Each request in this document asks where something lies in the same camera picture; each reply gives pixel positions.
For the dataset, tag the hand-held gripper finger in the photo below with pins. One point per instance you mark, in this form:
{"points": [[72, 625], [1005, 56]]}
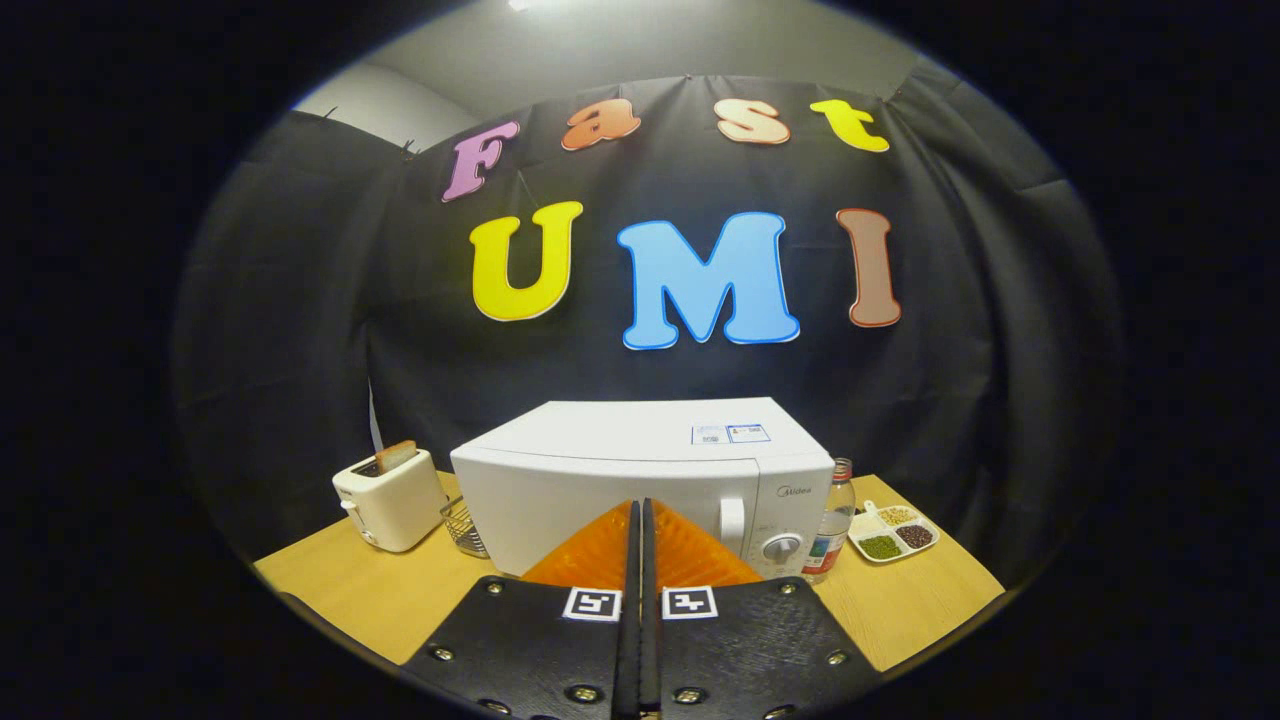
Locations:
{"points": [[650, 640], [630, 640]]}

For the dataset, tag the white microwave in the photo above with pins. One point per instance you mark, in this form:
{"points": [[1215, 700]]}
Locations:
{"points": [[600, 440]]}

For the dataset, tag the clear plastic water bottle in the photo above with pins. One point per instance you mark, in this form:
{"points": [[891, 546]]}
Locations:
{"points": [[835, 530]]}

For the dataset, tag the white divided bean dish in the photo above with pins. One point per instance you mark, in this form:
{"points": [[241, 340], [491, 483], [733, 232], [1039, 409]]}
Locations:
{"points": [[880, 547]]}

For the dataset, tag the cream toaster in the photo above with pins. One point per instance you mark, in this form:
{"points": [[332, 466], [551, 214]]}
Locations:
{"points": [[400, 505]]}

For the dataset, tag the toast slice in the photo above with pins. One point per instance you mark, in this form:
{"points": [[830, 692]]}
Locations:
{"points": [[397, 456]]}

